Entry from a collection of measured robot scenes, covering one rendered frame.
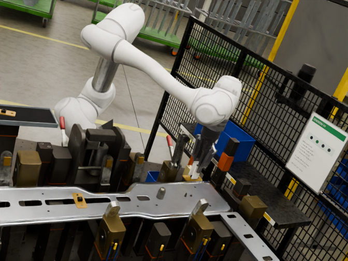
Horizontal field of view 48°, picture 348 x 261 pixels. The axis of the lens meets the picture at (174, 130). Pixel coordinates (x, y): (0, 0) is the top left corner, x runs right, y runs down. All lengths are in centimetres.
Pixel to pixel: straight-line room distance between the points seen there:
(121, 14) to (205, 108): 63
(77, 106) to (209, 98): 97
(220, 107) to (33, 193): 71
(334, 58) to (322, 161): 176
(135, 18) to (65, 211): 85
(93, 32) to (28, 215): 75
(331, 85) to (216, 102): 223
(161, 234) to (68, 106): 92
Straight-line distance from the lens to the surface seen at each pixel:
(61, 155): 156
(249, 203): 174
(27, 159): 150
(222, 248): 164
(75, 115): 209
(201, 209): 151
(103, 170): 160
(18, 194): 146
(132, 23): 173
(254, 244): 162
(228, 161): 193
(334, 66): 349
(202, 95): 133
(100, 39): 163
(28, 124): 157
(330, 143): 185
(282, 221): 179
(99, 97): 213
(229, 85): 145
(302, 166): 194
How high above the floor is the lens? 188
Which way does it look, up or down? 23 degrees down
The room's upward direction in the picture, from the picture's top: 20 degrees clockwise
